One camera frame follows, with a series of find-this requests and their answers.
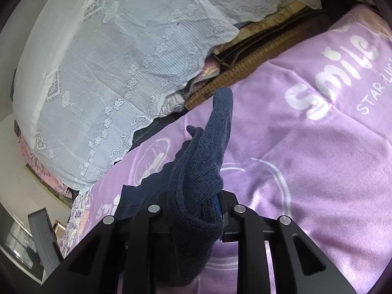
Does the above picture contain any brown wicker mat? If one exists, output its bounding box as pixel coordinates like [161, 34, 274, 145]
[184, 1, 337, 111]

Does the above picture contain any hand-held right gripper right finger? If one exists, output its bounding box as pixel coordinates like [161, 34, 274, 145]
[214, 190, 357, 294]

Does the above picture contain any white lace cloth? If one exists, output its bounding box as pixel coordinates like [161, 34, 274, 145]
[12, 0, 322, 190]

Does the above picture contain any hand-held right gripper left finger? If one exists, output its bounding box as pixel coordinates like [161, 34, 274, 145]
[40, 204, 172, 294]

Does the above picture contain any navy knit sweater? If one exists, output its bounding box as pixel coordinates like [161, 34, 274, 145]
[115, 87, 235, 287]

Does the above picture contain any purple printed blanket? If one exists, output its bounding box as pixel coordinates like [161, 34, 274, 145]
[73, 4, 392, 294]

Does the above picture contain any purple floral bed sheet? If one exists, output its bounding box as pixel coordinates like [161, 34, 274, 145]
[60, 187, 103, 258]

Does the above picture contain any pink floral bedding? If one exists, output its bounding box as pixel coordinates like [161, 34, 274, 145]
[15, 122, 78, 204]

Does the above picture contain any dark grey chair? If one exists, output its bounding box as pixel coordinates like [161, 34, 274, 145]
[27, 208, 65, 279]

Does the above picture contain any black cloth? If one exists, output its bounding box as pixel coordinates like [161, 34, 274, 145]
[130, 113, 187, 154]

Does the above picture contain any dark framed screen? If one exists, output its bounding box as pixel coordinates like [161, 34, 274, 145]
[0, 211, 46, 282]

